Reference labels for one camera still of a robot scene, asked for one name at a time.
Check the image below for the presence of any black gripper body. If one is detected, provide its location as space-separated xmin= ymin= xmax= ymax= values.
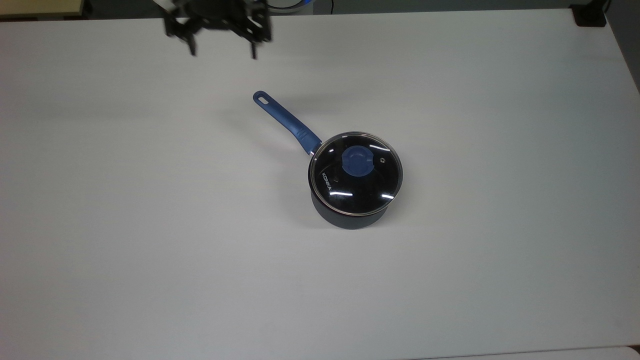
xmin=164 ymin=0 xmax=273 ymax=45

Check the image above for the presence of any glass lid with blue knob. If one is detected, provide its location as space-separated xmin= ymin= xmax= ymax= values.
xmin=308 ymin=131 xmax=404 ymax=217

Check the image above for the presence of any white blue round device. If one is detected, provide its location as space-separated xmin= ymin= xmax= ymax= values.
xmin=270 ymin=0 xmax=317 ymax=14

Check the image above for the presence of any light wooden board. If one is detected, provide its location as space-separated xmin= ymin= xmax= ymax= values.
xmin=0 ymin=0 xmax=87 ymax=19

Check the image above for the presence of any dark saucepan with blue handle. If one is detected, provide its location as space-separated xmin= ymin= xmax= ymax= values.
xmin=252 ymin=90 xmax=404 ymax=231

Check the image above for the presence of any black camera stand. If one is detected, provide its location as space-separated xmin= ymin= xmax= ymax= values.
xmin=571 ymin=0 xmax=609 ymax=28

